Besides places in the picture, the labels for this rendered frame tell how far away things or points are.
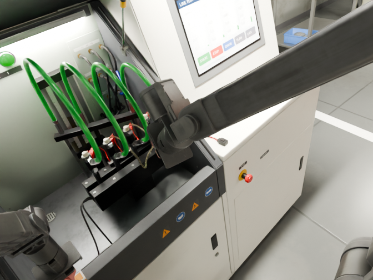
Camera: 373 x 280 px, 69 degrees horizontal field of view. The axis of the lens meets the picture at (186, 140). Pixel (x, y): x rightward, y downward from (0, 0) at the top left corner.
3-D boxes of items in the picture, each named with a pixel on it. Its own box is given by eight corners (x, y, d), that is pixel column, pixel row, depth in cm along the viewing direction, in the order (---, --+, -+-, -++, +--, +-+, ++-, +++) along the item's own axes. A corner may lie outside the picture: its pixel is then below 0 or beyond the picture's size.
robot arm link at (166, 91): (198, 132, 41) (229, 117, 47) (162, 64, 41) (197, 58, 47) (155, 156, 49) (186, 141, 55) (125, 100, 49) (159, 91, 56)
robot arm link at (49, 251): (20, 258, 55) (48, 241, 57) (15, 233, 60) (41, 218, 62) (37, 272, 60) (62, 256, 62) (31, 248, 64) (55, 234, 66)
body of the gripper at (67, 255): (34, 272, 66) (18, 259, 61) (72, 243, 71) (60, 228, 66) (44, 292, 62) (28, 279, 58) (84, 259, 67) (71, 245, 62)
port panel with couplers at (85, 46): (102, 116, 114) (70, 43, 94) (98, 113, 116) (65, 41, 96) (127, 101, 120) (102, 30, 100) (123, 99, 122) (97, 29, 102)
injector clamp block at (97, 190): (109, 223, 99) (94, 197, 90) (96, 208, 106) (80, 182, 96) (177, 169, 115) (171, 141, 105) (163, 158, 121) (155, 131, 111)
